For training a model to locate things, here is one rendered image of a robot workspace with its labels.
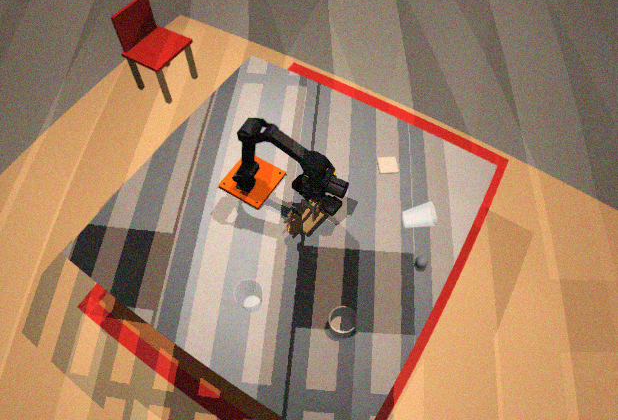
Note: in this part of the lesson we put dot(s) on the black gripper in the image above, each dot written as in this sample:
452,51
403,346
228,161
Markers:
329,204

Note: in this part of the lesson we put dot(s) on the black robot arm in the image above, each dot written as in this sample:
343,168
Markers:
312,163

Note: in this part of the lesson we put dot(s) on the white paper cup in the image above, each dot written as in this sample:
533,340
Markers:
421,216
248,294

